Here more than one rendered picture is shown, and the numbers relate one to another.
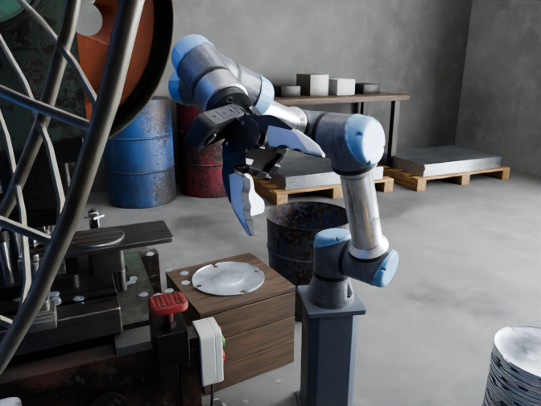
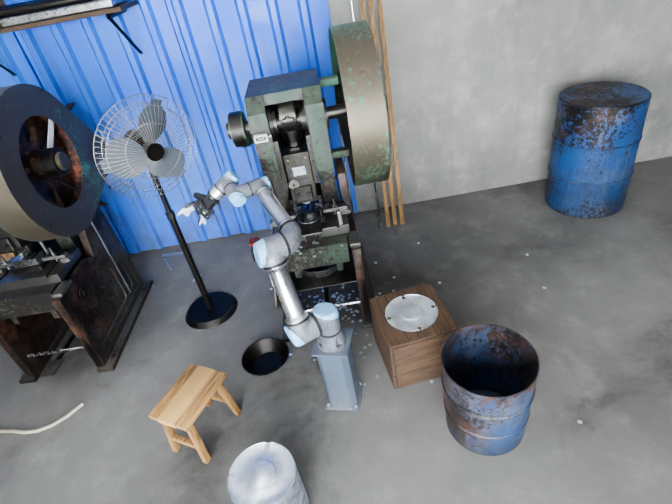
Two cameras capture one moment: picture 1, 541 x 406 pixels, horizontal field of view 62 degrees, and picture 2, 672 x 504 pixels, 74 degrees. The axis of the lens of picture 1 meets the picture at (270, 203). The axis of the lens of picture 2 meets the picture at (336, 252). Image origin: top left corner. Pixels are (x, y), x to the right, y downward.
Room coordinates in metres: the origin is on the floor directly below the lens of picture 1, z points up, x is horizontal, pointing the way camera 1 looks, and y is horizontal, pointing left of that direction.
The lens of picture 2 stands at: (2.08, -1.60, 2.11)
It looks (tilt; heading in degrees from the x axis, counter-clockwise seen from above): 35 degrees down; 115
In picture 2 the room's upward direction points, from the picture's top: 11 degrees counter-clockwise
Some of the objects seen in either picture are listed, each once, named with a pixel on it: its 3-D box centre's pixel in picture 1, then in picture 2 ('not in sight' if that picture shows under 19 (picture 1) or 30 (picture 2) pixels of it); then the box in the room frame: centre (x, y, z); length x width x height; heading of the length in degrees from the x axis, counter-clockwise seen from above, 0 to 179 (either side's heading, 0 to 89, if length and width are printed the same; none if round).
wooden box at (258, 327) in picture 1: (229, 316); (412, 334); (1.65, 0.17, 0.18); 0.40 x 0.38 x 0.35; 120
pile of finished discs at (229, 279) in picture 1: (228, 277); (411, 312); (1.65, 0.17, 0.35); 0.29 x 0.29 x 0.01
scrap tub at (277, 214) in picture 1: (307, 259); (486, 391); (2.07, -0.19, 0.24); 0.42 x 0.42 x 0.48
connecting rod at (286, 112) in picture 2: not in sight; (291, 130); (0.98, 0.54, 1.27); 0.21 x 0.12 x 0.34; 113
